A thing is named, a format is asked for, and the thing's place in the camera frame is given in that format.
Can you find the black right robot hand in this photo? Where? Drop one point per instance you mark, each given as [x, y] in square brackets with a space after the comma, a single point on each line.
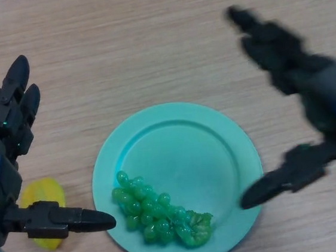
[327, 100]

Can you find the green grape bunch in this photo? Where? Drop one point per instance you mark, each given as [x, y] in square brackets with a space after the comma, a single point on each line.
[152, 206]

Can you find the round green plate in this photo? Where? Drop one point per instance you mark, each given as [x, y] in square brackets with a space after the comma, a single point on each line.
[189, 160]

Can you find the yellow starfruit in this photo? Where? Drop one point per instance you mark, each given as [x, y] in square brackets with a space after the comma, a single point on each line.
[44, 190]

